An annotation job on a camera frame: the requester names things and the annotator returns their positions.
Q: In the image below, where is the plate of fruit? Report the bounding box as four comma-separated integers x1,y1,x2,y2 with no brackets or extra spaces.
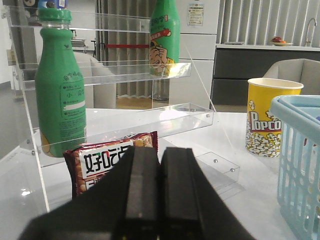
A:
270,36,293,47

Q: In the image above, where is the beige armchair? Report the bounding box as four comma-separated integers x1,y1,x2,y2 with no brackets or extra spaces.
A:
263,58,320,96

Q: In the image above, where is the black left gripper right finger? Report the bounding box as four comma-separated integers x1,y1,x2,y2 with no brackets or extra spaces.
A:
160,147,254,240

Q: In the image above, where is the clear acrylic left shelf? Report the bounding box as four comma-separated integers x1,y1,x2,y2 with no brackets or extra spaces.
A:
0,5,213,218

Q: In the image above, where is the dark kitchen counter cabinet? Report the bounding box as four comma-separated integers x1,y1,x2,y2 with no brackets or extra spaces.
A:
211,44,320,106

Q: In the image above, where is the chrome faucet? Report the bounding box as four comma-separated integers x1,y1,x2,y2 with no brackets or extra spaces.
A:
304,17,317,47

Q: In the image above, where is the green plain-label drink bottle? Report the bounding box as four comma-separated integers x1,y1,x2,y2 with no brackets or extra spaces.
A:
35,8,86,158

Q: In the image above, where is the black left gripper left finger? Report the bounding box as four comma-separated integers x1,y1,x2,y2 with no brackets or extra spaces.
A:
19,146,159,240

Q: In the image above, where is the red-brown snack bag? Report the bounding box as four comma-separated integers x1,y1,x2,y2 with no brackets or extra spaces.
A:
63,131,158,199

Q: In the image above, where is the blue-capped bottle top shelf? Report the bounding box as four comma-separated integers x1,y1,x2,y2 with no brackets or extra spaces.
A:
37,0,68,9

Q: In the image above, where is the white refrigerator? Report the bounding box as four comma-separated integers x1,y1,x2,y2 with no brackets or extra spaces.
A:
176,0,220,109

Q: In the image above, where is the light blue plastic basket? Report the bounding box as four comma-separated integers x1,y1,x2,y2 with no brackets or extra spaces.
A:
270,95,320,240

